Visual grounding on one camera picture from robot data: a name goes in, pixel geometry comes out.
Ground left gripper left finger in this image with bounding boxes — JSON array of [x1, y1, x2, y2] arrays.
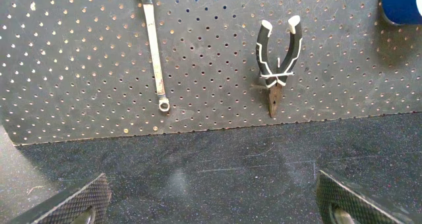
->
[[6, 173, 113, 224]]

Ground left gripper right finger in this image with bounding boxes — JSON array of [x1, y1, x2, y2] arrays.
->
[[315, 169, 422, 224]]

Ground black and white pliers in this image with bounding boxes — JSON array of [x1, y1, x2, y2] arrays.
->
[[255, 14, 303, 119]]

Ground wrench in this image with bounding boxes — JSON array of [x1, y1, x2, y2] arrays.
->
[[135, 0, 171, 113]]

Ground roll of blue tape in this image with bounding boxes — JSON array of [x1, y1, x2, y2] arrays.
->
[[380, 0, 422, 26]]

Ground black pegboard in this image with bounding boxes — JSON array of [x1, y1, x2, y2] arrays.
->
[[0, 0, 422, 146]]

